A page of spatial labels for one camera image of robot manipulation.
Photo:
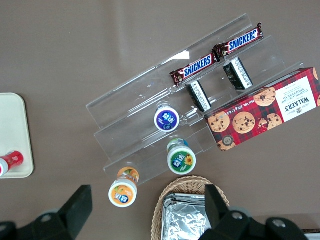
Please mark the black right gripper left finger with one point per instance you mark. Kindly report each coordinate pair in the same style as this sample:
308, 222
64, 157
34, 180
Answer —
77, 210

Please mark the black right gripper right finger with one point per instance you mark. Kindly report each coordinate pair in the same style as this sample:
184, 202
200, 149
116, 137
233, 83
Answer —
215, 207

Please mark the oval light wicker basket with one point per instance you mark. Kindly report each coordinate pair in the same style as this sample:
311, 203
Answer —
185, 183

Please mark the beige plastic tray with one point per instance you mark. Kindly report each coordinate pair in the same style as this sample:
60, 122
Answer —
12, 130

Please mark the orange lid gum bottle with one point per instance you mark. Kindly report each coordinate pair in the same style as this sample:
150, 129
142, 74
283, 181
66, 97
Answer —
122, 193

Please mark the green lid gum bottle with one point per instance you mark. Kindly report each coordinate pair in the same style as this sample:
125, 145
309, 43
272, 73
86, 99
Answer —
181, 160

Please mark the red lid gum bottle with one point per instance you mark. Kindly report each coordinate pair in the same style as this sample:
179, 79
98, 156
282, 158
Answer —
13, 160

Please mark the blue lid gum bottle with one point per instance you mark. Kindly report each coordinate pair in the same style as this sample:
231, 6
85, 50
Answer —
166, 119

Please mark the white rectangular snack bin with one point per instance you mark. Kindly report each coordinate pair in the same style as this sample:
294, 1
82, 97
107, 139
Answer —
312, 236

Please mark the clear acrylic stepped display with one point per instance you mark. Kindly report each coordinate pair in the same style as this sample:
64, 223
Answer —
130, 117

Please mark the red Walkers cookie box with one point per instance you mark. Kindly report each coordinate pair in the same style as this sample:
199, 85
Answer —
262, 110

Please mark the small black gum box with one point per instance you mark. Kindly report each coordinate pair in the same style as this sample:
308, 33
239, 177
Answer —
237, 73
198, 96

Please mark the Snickers chocolate bar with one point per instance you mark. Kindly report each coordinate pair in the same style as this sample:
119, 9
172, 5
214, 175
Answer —
241, 41
196, 68

